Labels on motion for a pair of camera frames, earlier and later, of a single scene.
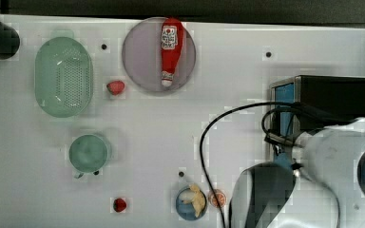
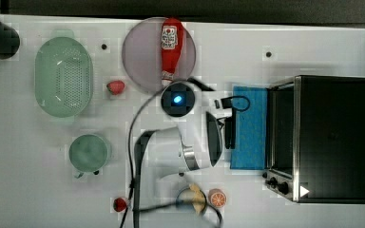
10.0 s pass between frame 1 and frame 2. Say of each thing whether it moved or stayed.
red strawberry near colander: stayed
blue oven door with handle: moved
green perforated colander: stayed
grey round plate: stayed
